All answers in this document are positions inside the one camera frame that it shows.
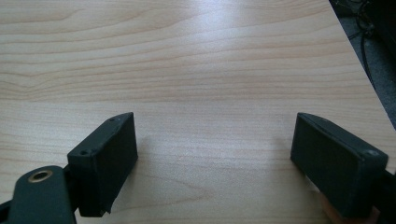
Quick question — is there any black cable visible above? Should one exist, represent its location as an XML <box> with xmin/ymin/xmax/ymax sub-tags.
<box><xmin>348</xmin><ymin>0</ymin><xmax>377</xmax><ymax>89</ymax></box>

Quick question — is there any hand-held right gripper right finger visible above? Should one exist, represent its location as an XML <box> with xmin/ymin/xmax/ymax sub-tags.
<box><xmin>290</xmin><ymin>112</ymin><xmax>389</xmax><ymax>218</ymax></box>

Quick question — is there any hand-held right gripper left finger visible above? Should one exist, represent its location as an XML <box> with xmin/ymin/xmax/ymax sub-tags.
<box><xmin>66</xmin><ymin>112</ymin><xmax>139</xmax><ymax>218</ymax></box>

